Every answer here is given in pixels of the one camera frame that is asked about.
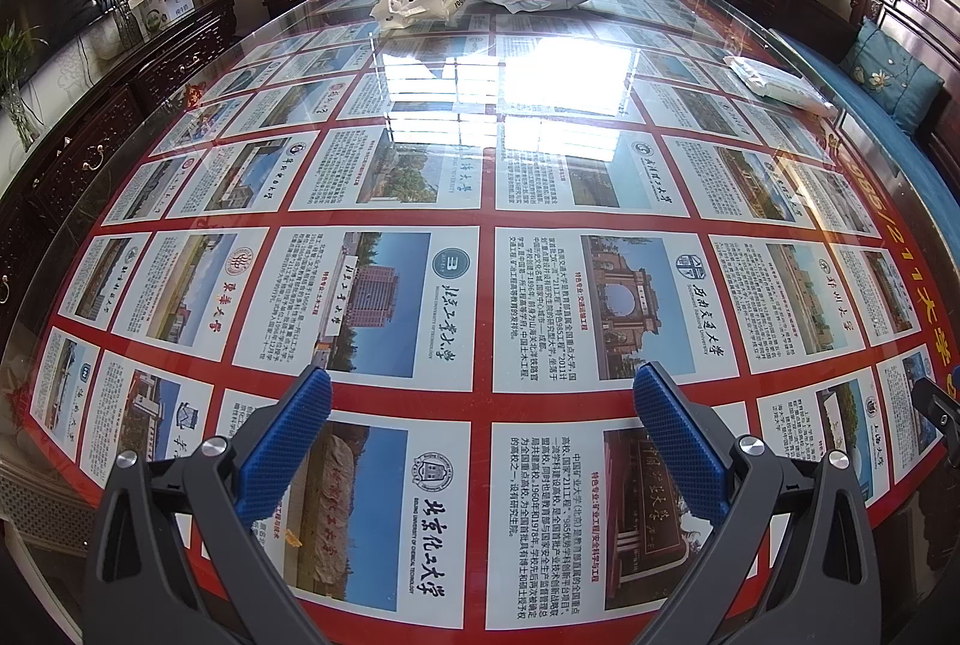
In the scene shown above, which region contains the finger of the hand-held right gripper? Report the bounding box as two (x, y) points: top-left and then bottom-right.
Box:
(911, 377), (950, 440)

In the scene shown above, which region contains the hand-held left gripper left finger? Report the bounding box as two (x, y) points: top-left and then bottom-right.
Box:
(84, 366), (333, 645)

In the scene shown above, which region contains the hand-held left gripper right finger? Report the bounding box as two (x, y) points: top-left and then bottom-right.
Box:
(632, 361), (882, 645)

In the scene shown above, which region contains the teal floral cushion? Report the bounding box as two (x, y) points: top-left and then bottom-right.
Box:
(840, 19), (946, 136)

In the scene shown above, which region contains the white tissue pack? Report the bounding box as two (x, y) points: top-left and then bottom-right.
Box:
(724, 55), (839, 119)

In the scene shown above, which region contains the dark wooden cabinet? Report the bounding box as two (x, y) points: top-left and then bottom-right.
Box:
(0, 0), (237, 331)

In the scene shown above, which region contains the white sign card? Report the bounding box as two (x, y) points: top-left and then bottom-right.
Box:
(135, 0), (196, 35)

